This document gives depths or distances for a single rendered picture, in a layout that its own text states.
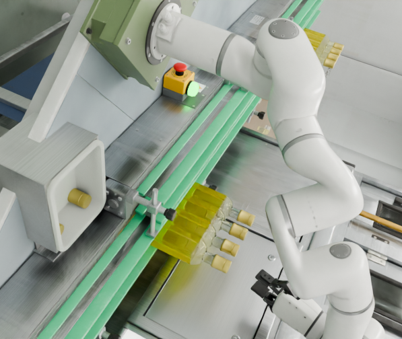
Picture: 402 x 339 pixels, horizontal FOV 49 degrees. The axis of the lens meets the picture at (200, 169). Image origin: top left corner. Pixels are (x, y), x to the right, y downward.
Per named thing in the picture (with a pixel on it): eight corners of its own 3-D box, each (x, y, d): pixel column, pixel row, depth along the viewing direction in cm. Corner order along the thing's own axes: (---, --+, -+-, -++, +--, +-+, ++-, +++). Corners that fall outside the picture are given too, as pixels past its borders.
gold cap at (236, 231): (227, 237, 122) (242, 243, 121) (229, 229, 120) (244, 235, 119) (232, 227, 125) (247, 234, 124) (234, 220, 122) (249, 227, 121)
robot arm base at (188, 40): (137, 42, 91) (205, 68, 87) (162, -15, 90) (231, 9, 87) (160, 65, 106) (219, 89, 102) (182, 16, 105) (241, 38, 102)
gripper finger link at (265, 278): (283, 286, 109) (261, 270, 112) (287, 280, 107) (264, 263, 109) (276, 295, 107) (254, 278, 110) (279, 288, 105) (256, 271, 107)
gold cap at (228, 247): (219, 253, 119) (233, 259, 118) (221, 245, 116) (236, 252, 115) (224, 243, 121) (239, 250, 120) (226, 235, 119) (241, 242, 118)
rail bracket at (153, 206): (124, 227, 113) (168, 247, 110) (125, 181, 102) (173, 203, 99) (131, 218, 115) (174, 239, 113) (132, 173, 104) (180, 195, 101)
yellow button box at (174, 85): (160, 93, 136) (182, 102, 134) (162, 72, 131) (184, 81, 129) (172, 83, 141) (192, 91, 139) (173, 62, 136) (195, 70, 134)
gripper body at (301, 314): (318, 325, 111) (281, 296, 115) (332, 306, 104) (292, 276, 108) (303, 347, 107) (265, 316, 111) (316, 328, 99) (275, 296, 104)
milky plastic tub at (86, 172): (29, 240, 99) (60, 257, 97) (11, 169, 83) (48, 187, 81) (77, 191, 111) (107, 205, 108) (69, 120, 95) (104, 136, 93)
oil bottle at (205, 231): (139, 221, 124) (209, 253, 119) (140, 208, 120) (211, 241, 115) (150, 208, 128) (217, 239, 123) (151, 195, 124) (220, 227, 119)
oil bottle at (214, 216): (150, 206, 128) (217, 237, 123) (151, 194, 124) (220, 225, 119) (160, 194, 132) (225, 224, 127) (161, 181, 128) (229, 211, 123)
